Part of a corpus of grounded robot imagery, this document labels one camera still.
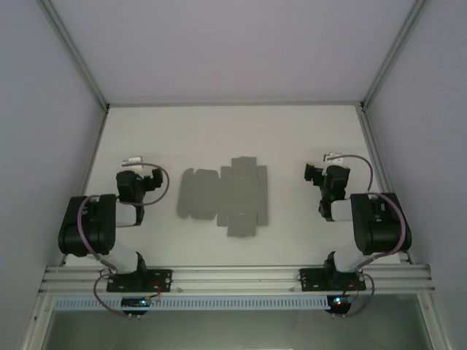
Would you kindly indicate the grey cardboard box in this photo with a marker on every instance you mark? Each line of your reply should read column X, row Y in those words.
column 241, row 193

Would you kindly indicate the aluminium frame post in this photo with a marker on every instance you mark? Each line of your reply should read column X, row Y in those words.
column 34, row 324
column 389, row 54
column 434, row 324
column 76, row 54

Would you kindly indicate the aluminium mounting rail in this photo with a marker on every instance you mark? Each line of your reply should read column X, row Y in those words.
column 237, row 279

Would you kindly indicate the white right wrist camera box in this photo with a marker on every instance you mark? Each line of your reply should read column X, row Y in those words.
column 333, row 158

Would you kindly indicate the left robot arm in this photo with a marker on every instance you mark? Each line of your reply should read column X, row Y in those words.
column 91, row 233

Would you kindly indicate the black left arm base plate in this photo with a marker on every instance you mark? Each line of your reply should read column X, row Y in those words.
column 160, row 280

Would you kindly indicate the aluminium table side rail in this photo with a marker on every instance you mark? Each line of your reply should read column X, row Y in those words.
column 373, row 146

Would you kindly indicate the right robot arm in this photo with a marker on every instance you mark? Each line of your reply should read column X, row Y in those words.
column 379, row 233

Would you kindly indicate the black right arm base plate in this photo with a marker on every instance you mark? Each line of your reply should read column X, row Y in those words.
column 310, row 280

